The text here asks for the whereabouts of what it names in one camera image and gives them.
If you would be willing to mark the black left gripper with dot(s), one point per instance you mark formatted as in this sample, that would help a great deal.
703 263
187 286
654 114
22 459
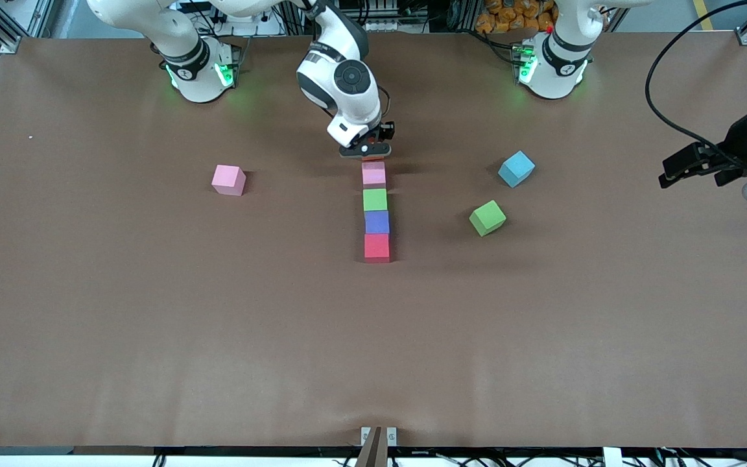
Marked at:
738 144

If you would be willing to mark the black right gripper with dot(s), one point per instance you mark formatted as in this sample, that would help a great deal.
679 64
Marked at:
383 132

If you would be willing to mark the pink foam block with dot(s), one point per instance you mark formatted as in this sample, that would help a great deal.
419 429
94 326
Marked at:
374 175
229 180

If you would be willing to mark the green foam block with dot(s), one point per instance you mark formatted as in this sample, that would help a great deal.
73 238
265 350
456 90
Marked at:
487 216
375 199

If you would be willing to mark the red foam block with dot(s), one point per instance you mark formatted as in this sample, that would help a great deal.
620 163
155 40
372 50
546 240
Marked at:
377 246

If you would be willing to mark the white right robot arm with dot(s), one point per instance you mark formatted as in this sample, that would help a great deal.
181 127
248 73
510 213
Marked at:
338 84

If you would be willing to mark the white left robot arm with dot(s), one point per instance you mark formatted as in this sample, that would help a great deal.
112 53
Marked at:
558 65

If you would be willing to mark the purple foam block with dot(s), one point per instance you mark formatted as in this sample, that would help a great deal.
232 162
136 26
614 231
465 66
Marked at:
377 222

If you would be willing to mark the white electronics unit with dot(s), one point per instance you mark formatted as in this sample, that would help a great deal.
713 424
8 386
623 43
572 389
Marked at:
390 24

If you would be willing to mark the blue foam block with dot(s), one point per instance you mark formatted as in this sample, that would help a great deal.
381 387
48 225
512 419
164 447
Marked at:
516 168

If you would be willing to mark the white power strip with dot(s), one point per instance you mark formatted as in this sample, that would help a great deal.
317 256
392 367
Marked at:
250 27

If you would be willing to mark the orange snack bag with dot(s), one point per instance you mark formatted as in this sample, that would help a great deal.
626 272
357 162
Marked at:
516 16

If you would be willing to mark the small white box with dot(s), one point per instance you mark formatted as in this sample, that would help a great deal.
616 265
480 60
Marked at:
612 458

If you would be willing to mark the brown strip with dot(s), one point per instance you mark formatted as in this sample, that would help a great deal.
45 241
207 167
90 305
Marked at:
373 454

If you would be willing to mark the metal table edge bracket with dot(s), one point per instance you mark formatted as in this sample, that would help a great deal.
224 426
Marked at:
365 436

